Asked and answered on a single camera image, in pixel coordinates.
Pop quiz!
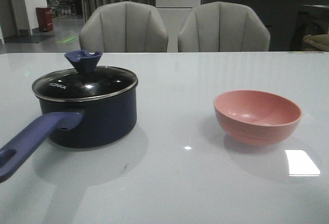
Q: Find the glass lid blue knob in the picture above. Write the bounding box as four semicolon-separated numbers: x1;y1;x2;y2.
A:
32;50;138;103

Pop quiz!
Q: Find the pink bowl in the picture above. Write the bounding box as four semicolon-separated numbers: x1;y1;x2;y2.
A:
213;90;302;146

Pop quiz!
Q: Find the dark blue saucepan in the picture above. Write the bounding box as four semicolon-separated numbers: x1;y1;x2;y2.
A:
0;66;139;183

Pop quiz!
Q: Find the left grey upholstered chair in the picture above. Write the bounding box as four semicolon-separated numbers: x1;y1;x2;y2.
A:
79;1;169;52

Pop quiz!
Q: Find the grey upholstered chair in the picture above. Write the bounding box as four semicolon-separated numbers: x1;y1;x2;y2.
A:
178;2;270;52
79;1;169;52

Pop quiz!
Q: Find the right grey upholstered chair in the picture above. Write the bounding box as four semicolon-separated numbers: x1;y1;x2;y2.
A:
178;2;270;52

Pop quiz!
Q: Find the white cabinet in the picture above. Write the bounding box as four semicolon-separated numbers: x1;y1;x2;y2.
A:
155;0;200;52

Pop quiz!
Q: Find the red trash bin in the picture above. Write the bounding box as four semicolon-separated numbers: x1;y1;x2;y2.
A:
36;7;53;32

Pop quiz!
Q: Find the grey counter sideboard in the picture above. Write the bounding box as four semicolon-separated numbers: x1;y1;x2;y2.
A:
201;0;328;51

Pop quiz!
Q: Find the olive cushion seat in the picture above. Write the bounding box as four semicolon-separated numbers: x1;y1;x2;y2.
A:
303;34;329;52

